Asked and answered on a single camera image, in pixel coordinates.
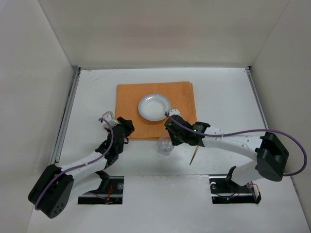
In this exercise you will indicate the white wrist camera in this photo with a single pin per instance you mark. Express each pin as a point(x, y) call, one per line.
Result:
point(108, 119)
point(173, 112)

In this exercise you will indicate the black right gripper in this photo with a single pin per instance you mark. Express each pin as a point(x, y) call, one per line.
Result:
point(173, 131)

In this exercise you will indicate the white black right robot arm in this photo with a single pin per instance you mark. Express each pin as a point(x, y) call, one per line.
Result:
point(268, 155)

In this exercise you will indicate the white paper plate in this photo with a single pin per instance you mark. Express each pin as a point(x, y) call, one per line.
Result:
point(152, 107)

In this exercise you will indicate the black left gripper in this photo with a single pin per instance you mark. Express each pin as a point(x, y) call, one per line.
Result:
point(125, 124)

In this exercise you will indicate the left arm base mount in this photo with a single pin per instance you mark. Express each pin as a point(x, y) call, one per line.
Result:
point(109, 192)

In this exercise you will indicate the right aluminium table rail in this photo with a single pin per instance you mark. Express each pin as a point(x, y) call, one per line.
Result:
point(263, 118)

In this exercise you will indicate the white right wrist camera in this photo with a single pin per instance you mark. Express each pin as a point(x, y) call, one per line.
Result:
point(173, 112)

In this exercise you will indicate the clear plastic cup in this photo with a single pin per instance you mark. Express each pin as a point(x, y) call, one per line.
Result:
point(165, 145)

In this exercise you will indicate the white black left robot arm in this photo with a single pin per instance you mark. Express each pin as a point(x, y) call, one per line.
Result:
point(57, 185)

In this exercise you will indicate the aluminium table rail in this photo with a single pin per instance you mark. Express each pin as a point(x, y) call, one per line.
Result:
point(263, 118)
point(56, 152)

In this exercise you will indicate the left aluminium table rail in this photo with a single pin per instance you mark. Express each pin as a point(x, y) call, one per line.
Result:
point(56, 152)

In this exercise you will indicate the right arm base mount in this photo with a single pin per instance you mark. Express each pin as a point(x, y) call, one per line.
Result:
point(224, 191)

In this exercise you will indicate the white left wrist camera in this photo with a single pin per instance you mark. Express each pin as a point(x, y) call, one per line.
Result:
point(108, 119)

